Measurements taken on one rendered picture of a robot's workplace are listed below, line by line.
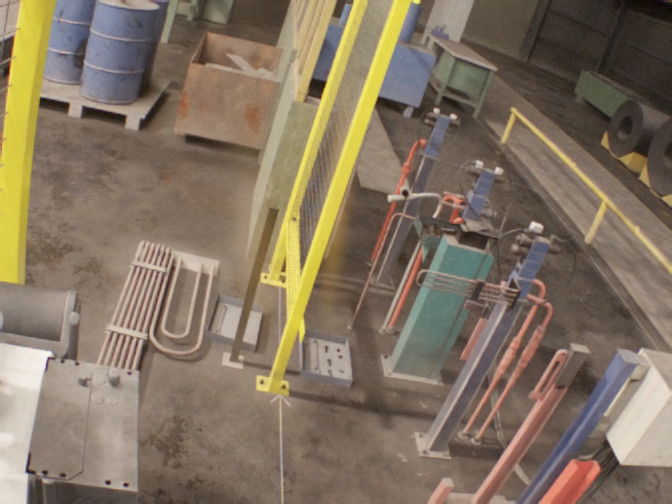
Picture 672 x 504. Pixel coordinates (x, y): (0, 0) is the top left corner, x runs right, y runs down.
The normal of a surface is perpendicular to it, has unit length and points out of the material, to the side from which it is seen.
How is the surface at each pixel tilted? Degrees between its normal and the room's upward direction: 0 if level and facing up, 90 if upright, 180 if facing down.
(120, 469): 0
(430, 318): 90
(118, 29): 90
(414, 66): 90
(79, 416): 0
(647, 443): 90
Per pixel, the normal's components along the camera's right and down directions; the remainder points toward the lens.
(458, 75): 0.09, 0.48
